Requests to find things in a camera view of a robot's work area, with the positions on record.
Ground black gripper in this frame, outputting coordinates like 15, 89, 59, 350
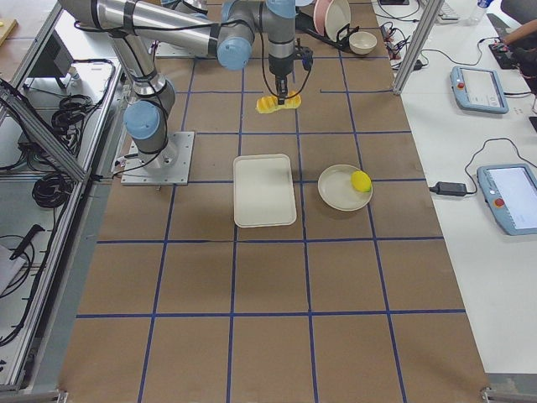
268, 39, 313, 105

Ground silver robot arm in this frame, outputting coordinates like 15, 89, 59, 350
61, 1, 313, 170

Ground person forearm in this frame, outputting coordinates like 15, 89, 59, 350
502, 19, 537, 45

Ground pink plate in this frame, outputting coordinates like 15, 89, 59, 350
313, 0, 331, 36

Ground cream plate in rack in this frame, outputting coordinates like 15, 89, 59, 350
325, 0, 351, 42

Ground cream plate with lemon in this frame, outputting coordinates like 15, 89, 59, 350
317, 165, 373, 212

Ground black dish rack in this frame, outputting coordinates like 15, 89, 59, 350
295, 1, 359, 51

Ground cream bowl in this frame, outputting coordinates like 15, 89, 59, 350
348, 31, 378, 55

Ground white rectangular tray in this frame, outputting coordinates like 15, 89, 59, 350
233, 154, 297, 228

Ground yellow lemon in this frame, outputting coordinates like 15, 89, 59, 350
351, 170, 373, 193

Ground far blue teach pendant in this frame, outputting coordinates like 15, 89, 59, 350
450, 65, 509, 114

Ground blue teach pendant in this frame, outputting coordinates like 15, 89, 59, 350
477, 164, 536, 236
450, 65, 509, 114

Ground black power adapter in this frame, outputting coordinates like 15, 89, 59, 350
429, 181, 467, 196

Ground plastic water bottle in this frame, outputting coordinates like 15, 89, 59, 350
467, 0, 493, 26

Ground near blue teach pendant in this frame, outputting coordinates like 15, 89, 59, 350
477, 164, 536, 236

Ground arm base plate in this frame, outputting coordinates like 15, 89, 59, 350
121, 131, 195, 186
155, 41, 206, 59

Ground aluminium frame post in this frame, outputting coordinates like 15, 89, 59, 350
393, 0, 443, 95

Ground aluminium side frame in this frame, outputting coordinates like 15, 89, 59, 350
1, 1, 122, 396

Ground black cable bundle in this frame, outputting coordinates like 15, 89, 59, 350
32, 172, 68, 210

